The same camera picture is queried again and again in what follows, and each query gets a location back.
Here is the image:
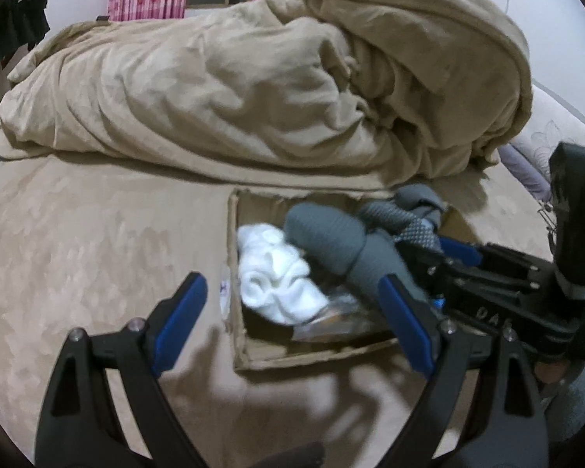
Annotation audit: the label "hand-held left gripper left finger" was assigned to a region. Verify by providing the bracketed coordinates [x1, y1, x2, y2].
[34, 272, 210, 468]

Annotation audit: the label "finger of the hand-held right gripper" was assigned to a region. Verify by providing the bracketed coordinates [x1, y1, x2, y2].
[400, 244, 582, 352]
[441, 236, 559, 288]

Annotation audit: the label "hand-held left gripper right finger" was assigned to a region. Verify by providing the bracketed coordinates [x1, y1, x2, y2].
[378, 275, 549, 468]

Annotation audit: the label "grey dotted socks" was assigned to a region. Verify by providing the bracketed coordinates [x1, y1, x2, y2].
[358, 184, 447, 254]

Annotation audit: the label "clear plastic snack bag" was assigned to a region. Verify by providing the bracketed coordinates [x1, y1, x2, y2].
[292, 290, 395, 342]

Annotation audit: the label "white socks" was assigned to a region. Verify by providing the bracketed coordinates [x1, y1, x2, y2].
[236, 224, 330, 325]

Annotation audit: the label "brown cardboard box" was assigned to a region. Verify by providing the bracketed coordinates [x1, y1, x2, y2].
[224, 188, 473, 374]

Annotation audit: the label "plain grey sock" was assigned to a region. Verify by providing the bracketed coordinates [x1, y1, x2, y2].
[285, 205, 430, 303]

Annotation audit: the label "white floral pillow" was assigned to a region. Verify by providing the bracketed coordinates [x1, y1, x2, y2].
[514, 85, 585, 191]

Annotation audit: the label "beige bed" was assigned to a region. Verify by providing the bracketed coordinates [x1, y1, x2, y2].
[0, 151, 566, 468]

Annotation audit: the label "beige fleece duvet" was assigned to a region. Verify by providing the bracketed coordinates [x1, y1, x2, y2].
[0, 0, 534, 191]

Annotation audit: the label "pile of black clothes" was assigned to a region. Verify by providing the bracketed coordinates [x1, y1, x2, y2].
[0, 0, 52, 89]

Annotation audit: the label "black wire with plug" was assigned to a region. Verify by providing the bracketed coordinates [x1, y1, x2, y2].
[539, 200, 559, 235]

